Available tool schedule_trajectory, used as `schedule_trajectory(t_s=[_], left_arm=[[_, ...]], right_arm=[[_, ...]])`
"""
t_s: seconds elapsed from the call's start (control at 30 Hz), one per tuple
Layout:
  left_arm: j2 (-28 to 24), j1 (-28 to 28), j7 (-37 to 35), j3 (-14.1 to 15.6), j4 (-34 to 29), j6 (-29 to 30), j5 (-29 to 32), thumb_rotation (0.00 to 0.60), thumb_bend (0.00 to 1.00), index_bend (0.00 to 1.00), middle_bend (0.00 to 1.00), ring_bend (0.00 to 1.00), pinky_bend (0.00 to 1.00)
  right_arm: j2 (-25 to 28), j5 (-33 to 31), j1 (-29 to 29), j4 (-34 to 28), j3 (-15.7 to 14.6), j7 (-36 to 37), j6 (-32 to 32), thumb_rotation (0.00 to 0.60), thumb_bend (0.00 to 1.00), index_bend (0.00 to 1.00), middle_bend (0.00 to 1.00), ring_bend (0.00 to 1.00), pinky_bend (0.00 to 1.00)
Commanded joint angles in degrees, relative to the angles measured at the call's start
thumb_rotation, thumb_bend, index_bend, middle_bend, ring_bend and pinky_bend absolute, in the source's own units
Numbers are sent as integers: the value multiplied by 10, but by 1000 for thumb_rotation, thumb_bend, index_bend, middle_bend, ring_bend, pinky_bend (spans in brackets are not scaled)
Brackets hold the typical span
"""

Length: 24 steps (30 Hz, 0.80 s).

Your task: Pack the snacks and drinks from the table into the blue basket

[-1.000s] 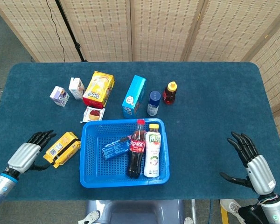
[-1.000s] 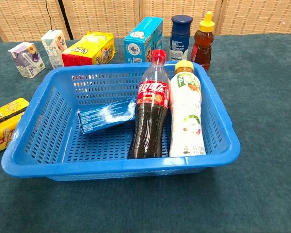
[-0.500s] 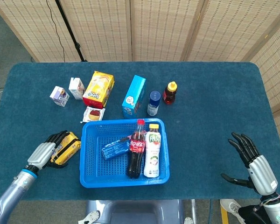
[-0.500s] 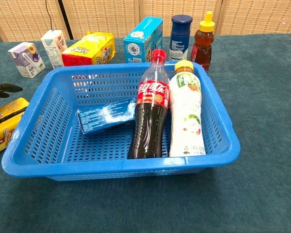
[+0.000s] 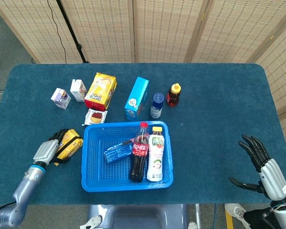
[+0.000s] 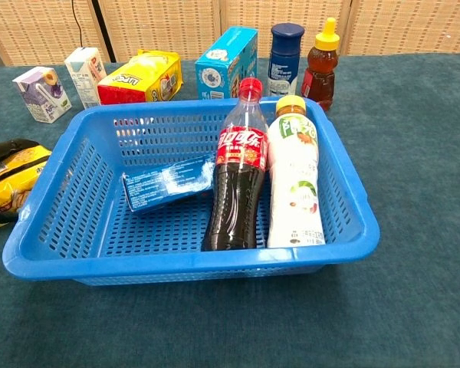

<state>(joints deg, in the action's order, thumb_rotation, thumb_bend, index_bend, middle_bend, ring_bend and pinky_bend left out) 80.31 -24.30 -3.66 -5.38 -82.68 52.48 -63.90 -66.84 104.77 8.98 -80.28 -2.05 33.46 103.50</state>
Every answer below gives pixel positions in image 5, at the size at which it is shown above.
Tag white tea bottle yellow cap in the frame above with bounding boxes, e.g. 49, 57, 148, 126
146, 126, 165, 182

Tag blue perforated plastic basket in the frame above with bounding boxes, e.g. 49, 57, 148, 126
81, 120, 174, 192

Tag light blue cookie box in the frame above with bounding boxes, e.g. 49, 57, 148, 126
124, 76, 150, 121

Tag purple white small carton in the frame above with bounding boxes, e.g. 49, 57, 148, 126
50, 87, 72, 110

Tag thin black hanging cable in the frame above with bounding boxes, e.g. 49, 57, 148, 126
47, 0, 67, 64

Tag red sauce bottle yellow cap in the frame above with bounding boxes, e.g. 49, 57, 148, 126
166, 83, 182, 107

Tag grey metal leg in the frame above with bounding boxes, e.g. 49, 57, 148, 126
194, 204, 202, 229

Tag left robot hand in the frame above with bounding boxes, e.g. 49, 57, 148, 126
33, 128, 71, 167

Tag white milk carton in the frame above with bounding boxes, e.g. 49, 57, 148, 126
70, 79, 87, 102

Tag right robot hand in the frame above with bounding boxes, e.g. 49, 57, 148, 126
229, 134, 286, 201

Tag teal table cloth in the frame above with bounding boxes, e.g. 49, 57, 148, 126
0, 62, 286, 206

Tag cola bottle red label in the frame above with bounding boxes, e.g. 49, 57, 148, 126
129, 122, 150, 183

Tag yellow and red cracker bag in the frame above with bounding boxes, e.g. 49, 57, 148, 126
84, 72, 117, 112

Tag white bottle dark blue cap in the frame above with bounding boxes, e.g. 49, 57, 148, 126
150, 93, 165, 119

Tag yellow plastic snack pack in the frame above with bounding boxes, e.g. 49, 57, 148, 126
54, 129, 83, 165

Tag bamboo folding screen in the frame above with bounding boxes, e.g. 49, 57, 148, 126
0, 0, 286, 156

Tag white sneaker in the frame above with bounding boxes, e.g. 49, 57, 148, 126
224, 203, 251, 229

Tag black trousers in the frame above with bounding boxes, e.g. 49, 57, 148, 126
243, 207, 277, 229

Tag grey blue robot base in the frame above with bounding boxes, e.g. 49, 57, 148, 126
87, 204, 189, 229

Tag small white cake packet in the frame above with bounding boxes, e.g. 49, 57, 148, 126
82, 108, 108, 126

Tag black tripod pole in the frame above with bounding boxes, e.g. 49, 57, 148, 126
56, 0, 90, 63

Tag blue cookie pack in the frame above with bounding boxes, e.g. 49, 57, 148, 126
103, 140, 134, 164

